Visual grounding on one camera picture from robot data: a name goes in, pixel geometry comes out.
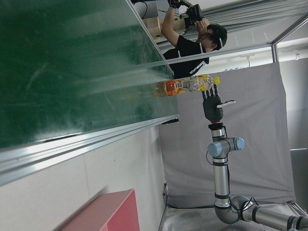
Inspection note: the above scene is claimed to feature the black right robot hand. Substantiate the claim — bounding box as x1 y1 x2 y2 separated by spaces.
202 84 236 122

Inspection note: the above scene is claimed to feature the orange juice bottle yellow cap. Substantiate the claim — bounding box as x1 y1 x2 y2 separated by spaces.
150 74 221 97

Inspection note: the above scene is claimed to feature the pink plastic basket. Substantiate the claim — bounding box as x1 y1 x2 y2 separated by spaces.
54 189 141 231

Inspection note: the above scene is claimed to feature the grey fabric backdrop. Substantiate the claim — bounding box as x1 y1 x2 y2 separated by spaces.
157 60 297 209

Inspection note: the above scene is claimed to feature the person in black shirt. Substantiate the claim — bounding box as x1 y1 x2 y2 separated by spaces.
161 0 228 79

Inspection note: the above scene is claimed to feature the wooden box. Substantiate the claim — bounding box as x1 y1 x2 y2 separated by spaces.
143 16 188 42

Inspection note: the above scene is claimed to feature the aluminium cage frame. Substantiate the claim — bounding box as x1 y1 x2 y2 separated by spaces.
165 0 308 64

